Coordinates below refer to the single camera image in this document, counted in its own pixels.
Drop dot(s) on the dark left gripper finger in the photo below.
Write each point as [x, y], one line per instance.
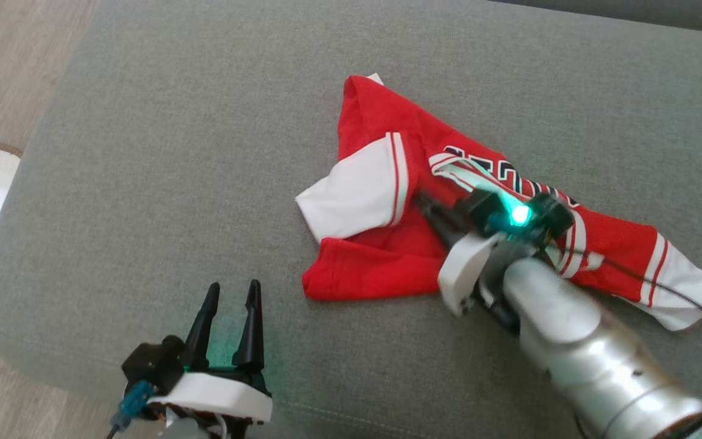
[252, 329]
[202, 329]

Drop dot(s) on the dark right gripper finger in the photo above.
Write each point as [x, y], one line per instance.
[442, 208]
[451, 233]

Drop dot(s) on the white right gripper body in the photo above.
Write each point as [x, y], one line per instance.
[467, 274]

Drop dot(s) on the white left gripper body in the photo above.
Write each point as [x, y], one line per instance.
[217, 393]

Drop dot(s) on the red Bulls jersey white sleeves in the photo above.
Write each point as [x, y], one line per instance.
[381, 244]

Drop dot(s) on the large grey sofa chaise cushion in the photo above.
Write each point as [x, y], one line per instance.
[205, 152]

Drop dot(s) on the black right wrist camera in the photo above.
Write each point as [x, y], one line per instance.
[549, 213]

